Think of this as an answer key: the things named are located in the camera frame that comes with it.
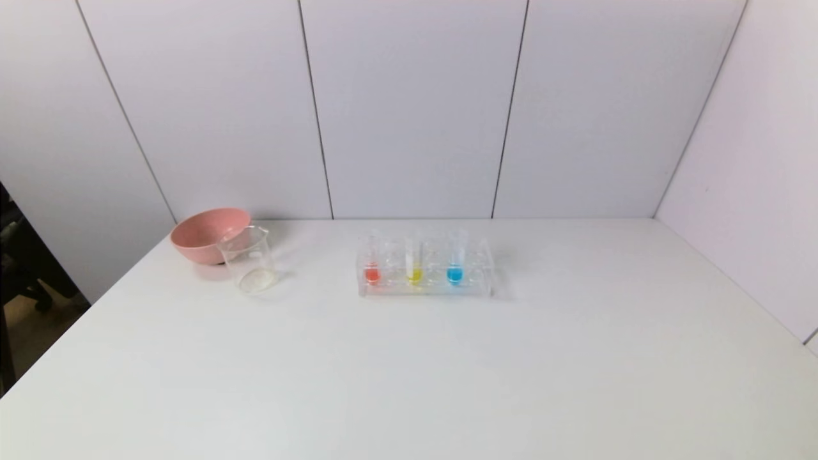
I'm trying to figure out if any test tube with yellow pigment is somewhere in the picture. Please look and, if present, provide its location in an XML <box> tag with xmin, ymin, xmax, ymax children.
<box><xmin>404</xmin><ymin>233</ymin><xmax>424</xmax><ymax>286</ymax></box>

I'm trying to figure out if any test tube with red pigment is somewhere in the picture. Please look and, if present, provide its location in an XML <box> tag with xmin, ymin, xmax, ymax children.
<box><xmin>365</xmin><ymin>233</ymin><xmax>383</xmax><ymax>286</ymax></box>

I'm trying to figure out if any clear acrylic test tube rack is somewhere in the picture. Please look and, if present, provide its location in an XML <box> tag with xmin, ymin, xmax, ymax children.
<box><xmin>356</xmin><ymin>234</ymin><xmax>497</xmax><ymax>299</ymax></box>

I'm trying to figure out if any test tube with blue pigment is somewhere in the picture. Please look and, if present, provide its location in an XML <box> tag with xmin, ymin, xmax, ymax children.
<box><xmin>447</xmin><ymin>229</ymin><xmax>469</xmax><ymax>286</ymax></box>

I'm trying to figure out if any clear glass beaker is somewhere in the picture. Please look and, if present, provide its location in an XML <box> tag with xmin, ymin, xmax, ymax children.
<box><xmin>217</xmin><ymin>225</ymin><xmax>280</xmax><ymax>295</ymax></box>

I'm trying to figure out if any pink bowl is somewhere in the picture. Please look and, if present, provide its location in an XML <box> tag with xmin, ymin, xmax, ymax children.
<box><xmin>170</xmin><ymin>208</ymin><xmax>252</xmax><ymax>265</ymax></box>

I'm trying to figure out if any dark chair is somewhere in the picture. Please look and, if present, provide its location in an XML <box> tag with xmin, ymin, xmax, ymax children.
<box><xmin>0</xmin><ymin>182</ymin><xmax>91</xmax><ymax>397</ymax></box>

